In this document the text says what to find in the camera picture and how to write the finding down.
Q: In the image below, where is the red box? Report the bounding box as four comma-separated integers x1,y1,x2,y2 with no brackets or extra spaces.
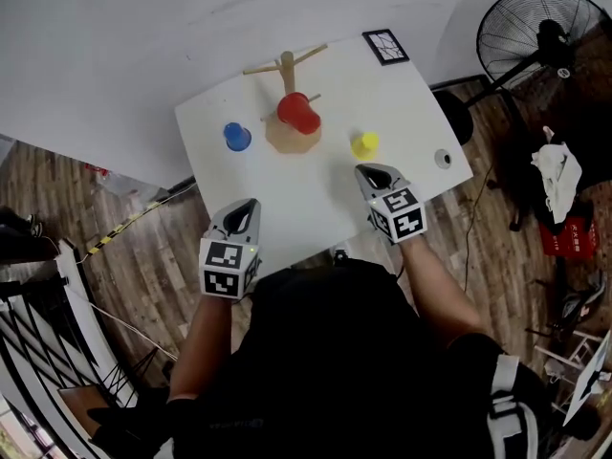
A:
538,217,599,257

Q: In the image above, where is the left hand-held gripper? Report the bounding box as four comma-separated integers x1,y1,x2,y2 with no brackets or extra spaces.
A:
198,197,263,302

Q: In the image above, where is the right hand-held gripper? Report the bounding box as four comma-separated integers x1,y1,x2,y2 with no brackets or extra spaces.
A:
354,162,428,247

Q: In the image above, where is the white wooden frame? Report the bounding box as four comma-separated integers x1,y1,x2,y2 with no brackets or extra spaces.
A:
525,327,603,382

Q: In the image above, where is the black picture frame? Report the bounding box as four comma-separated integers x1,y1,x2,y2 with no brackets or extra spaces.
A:
361,28,410,68

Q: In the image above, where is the thin black floor cable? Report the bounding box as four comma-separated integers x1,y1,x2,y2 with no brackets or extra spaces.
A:
463,164,498,294

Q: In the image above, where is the clear red plastic bag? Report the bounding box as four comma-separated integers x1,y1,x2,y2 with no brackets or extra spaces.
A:
83,160,168,200

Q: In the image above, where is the person's right forearm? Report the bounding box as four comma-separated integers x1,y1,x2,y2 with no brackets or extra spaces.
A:
399,234,489,348

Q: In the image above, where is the yellow black striped tape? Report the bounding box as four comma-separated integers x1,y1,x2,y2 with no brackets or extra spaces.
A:
88,201,166,257

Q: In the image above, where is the black stair railing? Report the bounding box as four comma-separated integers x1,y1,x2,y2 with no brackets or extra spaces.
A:
0,265,144,459

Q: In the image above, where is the blue plastic cup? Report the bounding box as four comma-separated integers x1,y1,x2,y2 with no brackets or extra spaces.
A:
223,121,252,153

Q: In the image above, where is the yellow plastic cup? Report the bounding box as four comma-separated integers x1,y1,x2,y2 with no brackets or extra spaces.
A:
350,131,381,162

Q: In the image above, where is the black standing fan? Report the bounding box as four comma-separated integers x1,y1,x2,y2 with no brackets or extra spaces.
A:
429,0,612,145

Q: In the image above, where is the red plastic cup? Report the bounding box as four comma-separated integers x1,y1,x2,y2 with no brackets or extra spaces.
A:
275,92,321,137

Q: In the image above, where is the person's left forearm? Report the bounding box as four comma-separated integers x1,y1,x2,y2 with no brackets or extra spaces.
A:
169,294,240,404

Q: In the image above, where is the thin white cord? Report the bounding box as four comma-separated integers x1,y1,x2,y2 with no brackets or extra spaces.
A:
71,284,178,361

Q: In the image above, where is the wooden cup tree stand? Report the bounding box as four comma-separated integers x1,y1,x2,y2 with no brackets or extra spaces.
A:
242,43,330,156

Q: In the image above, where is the black office chair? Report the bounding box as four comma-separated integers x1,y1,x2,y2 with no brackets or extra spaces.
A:
509,102,612,231

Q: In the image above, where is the white crumpled cloth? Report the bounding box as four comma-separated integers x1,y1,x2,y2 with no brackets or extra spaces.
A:
530,125,583,225

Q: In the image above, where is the brown wooden board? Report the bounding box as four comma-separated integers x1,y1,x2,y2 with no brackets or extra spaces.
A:
56,384,111,444

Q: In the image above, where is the black floor cable cover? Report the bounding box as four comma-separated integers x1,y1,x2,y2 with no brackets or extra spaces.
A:
166,175,197,195

